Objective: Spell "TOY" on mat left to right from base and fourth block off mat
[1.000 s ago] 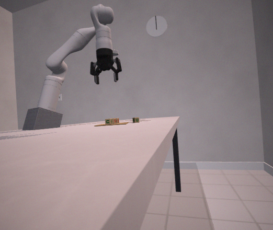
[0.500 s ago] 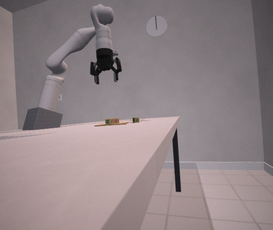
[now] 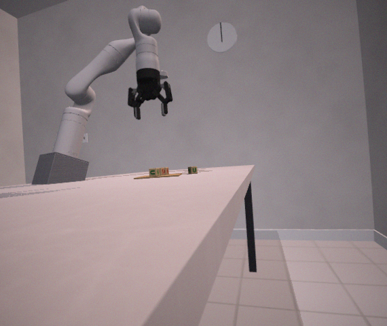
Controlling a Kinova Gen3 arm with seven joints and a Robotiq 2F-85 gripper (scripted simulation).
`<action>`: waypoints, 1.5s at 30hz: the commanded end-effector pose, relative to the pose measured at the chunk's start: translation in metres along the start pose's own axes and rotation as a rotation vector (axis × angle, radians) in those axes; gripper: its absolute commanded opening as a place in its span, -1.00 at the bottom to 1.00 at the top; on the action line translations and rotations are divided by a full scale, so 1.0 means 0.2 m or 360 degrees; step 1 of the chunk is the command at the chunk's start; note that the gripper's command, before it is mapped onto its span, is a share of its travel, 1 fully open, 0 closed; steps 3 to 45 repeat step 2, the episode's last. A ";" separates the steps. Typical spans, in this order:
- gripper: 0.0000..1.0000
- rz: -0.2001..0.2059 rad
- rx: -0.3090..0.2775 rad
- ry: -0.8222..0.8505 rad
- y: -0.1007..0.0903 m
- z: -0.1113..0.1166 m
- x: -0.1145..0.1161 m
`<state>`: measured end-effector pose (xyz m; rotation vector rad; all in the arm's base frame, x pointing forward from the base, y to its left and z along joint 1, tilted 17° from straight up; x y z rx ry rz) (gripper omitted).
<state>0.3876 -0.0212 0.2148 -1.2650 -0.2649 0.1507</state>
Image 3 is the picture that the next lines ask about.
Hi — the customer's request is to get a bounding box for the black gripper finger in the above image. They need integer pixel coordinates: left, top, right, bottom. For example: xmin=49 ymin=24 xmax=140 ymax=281
xmin=128 ymin=88 xmax=145 ymax=120
xmin=149 ymin=81 xmax=172 ymax=116

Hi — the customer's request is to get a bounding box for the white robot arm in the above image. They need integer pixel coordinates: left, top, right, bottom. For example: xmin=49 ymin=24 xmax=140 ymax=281
xmin=52 ymin=6 xmax=168 ymax=158

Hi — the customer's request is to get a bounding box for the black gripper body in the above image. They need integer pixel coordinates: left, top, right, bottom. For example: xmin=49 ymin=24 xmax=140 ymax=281
xmin=136 ymin=68 xmax=162 ymax=101

